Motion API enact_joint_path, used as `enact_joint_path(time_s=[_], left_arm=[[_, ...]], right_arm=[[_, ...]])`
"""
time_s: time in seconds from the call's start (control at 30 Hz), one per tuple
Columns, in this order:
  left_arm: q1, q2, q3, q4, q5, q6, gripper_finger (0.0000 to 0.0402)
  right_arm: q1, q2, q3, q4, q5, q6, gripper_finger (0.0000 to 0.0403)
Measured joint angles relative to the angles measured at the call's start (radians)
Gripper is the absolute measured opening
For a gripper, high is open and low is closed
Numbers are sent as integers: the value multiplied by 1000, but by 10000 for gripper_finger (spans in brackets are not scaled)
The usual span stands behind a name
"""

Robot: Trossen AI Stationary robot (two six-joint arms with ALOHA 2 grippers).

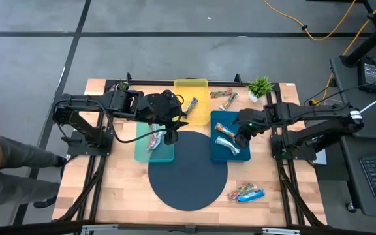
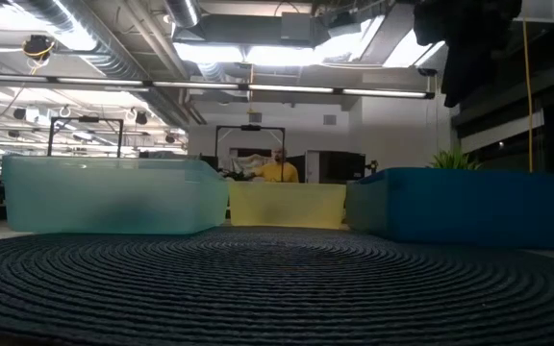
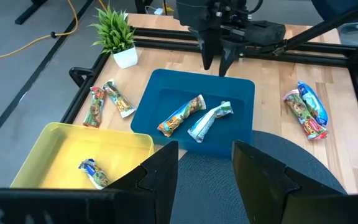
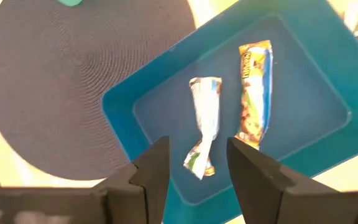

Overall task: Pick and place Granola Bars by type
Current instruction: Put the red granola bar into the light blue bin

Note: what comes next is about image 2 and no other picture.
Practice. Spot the yellow translucent plastic bin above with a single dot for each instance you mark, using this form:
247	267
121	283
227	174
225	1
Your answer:
286	204

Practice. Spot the green translucent plastic bin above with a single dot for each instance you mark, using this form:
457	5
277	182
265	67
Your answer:
113	197

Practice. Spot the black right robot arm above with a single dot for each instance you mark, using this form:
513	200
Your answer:
469	19

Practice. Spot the round dark woven mat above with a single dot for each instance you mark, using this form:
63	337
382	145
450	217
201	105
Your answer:
277	288

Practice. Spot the black cabinet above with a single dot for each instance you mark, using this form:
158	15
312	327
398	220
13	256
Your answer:
339	167

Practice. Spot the leafy green potted plant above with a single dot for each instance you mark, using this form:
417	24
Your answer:
454	159

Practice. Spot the blue plastic bin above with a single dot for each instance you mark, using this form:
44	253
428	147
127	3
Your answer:
464	206

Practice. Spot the long ceiling light fixture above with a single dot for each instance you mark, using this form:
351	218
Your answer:
306	89

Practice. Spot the person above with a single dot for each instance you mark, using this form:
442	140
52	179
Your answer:
277	172

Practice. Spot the black gantry frame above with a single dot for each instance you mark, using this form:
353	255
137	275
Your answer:
87	119
250	128

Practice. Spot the grey ceiling box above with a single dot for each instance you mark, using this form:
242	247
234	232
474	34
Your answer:
296	26

